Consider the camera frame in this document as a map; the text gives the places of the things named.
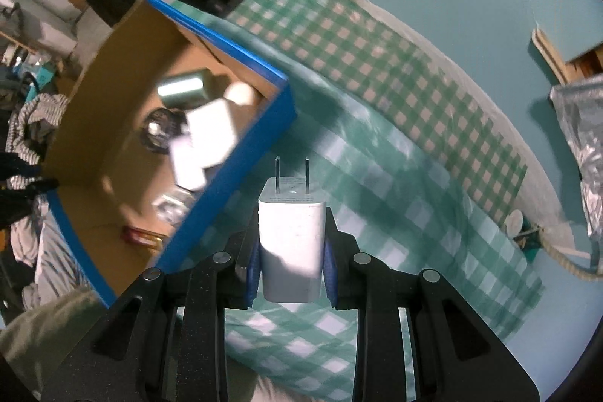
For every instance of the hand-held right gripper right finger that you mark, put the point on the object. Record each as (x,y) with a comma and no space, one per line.
(329,275)

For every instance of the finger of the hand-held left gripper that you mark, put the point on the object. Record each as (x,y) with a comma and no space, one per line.
(16,164)
(37,186)

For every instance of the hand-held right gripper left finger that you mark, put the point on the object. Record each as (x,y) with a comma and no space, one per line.
(252,275)

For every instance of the small white charger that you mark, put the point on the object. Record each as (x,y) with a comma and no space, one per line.
(292,251)

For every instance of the blue cardboard box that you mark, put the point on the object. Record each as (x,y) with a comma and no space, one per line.
(94,110)

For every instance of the white octagonal case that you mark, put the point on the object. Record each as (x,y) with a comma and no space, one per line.
(172,204)

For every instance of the pink and yellow lighter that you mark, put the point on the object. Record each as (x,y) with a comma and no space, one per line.
(141,236)

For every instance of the dark grey rectangular device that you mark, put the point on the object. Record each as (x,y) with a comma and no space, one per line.
(188,164)

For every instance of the black round tin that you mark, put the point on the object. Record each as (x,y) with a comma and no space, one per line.
(158,131)

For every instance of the large white charger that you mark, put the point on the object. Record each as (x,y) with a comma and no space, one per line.
(212,126)

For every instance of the green round tin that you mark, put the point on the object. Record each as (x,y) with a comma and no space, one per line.
(181,89)

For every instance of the white oval case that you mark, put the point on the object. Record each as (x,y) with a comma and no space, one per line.
(240,93)

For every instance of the striped cloth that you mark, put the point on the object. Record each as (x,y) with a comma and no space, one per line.
(33,119)

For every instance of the grey bedding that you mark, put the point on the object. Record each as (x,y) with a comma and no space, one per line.
(47,260)

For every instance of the teal box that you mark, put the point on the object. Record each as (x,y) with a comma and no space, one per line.
(40,77)

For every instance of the large-check green tablecloth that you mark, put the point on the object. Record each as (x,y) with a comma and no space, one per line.
(400,204)

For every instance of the dark green cloth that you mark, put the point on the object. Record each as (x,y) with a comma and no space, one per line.
(42,345)

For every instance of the white cup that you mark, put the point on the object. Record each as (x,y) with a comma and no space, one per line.
(513,223)

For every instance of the small-check green cloth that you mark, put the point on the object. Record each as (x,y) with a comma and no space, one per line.
(377,63)

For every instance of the silver foil sheet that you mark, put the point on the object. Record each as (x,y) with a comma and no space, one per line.
(582,138)

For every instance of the wooden plank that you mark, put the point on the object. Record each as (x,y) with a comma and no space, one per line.
(549,53)

